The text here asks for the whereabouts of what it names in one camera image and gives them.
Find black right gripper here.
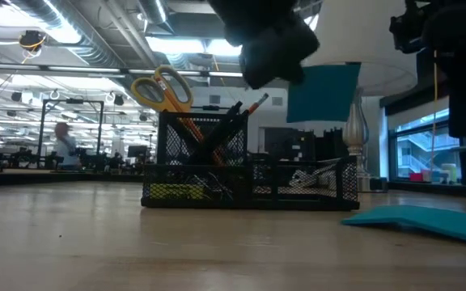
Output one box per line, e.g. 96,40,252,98
208,0,321,90

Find thin blue sticky note sheet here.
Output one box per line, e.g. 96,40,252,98
286,63,362,124

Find yellow-handled scissors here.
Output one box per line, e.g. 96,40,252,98
130,65,201,134

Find black binder clip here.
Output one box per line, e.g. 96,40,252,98
204,175,234,203

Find black mesh desk organizer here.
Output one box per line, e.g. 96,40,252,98
141,111,360,211

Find blue sticky note pad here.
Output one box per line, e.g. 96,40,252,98
341,204,466,248

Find black notched equipment box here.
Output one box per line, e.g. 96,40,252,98
316,128,350,161

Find white shade table lamp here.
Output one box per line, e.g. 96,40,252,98
303,0,419,193

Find small silver metal object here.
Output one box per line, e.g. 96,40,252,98
291,167,335,188

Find small background monitor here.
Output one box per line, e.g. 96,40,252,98
127,145,149,159

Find long ceiling light bar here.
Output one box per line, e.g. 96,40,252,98
0,62,244,81

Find pale green container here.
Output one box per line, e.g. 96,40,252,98
441,163,459,183

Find person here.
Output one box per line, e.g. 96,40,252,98
53,121,83,170

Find yellow hanging cable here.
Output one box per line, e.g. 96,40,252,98
430,50,439,162

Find black background rig frame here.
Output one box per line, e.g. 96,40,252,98
37,98,105,169

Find black yellow ceiling cable reel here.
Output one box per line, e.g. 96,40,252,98
18,28,48,53

